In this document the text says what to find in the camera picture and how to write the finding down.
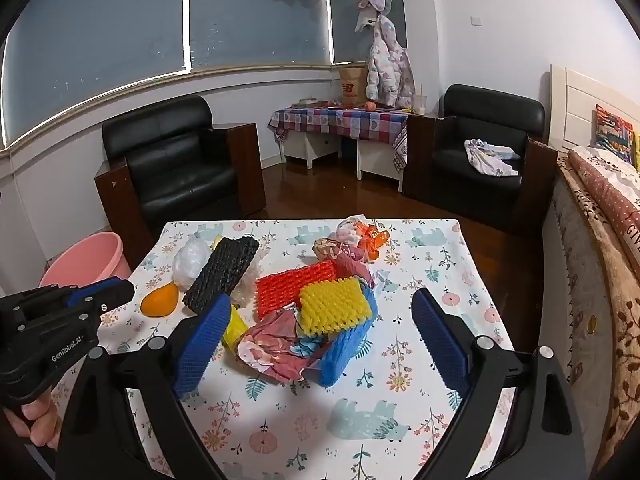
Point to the cup with straw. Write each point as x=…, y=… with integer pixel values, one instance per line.
x=420, y=104

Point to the pink paper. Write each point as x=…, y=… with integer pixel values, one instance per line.
x=350, y=266
x=275, y=350

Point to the clear plastic bag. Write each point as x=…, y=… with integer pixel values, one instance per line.
x=189, y=262

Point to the red foam net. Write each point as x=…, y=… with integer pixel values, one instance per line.
x=282, y=290

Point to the pink dotted quilt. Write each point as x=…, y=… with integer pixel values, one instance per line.
x=607, y=195

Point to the brown paper bag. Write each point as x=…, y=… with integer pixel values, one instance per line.
x=354, y=86

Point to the patterned crumpled paper ball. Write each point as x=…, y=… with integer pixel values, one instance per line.
x=327, y=250

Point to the yellow foam net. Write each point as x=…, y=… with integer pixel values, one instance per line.
x=332, y=305

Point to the orange plastic wrapper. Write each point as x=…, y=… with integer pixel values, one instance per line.
x=374, y=242

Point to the checked tablecloth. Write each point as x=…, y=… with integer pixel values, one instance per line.
x=345, y=121

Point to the pink plastic basin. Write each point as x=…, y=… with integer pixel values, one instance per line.
x=85, y=260

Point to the floral tablecloth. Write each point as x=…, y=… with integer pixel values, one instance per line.
x=380, y=410

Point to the black leather armchair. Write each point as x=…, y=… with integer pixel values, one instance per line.
x=175, y=175
x=480, y=110

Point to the yellow plastic wrapper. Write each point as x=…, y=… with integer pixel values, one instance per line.
x=234, y=330

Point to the white bed headboard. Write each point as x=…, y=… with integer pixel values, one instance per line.
x=575, y=105

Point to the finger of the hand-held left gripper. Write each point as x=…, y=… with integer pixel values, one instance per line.
x=90, y=290
x=117, y=296

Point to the colourful pillow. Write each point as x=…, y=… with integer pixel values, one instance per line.
x=614, y=132

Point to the brown flat box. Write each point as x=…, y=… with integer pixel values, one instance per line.
x=305, y=102

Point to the window with grey blind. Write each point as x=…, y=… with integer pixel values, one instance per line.
x=100, y=35

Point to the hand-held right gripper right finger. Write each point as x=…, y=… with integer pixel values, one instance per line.
x=442, y=345

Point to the crumpled light cloth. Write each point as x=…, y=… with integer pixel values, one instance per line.
x=487, y=157

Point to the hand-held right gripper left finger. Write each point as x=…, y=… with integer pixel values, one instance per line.
x=200, y=350

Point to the black foam net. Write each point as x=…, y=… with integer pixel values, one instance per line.
x=222, y=272

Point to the person's left hand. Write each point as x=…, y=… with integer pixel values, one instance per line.
x=37, y=417

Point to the white desk cabinet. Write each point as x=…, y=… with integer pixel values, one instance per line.
x=312, y=149
x=380, y=165

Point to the brown floral blanket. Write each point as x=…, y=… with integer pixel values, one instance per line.
x=595, y=300

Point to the floral puffer jacket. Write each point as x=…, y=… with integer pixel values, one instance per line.
x=390, y=65

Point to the white red plastic bag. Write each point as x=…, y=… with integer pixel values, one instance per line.
x=350, y=230

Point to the blue foam net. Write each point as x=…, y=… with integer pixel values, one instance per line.
x=345, y=355

